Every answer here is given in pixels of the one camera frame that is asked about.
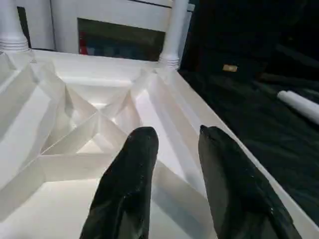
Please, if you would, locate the white plastic table top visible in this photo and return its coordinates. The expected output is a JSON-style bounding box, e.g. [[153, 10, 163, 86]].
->
[[0, 48, 319, 239]]

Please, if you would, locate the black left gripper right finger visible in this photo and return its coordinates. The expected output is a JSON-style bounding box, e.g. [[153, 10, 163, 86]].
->
[[198, 124, 304, 239]]

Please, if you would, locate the black plastic mat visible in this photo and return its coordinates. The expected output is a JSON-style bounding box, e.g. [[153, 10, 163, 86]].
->
[[178, 0, 319, 215]]

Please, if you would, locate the white glass-door cabinet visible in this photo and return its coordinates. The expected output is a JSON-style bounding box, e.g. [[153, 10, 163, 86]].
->
[[14, 0, 193, 62]]

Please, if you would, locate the red carton behind glass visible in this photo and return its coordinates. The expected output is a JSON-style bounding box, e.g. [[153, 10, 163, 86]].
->
[[79, 31, 88, 54]]

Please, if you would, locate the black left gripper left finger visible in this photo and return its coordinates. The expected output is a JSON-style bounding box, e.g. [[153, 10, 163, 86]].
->
[[79, 126, 160, 239]]

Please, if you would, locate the white plastic table leg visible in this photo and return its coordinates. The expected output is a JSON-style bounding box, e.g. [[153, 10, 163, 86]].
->
[[159, 0, 190, 72], [278, 90, 319, 125], [0, 0, 32, 53]]

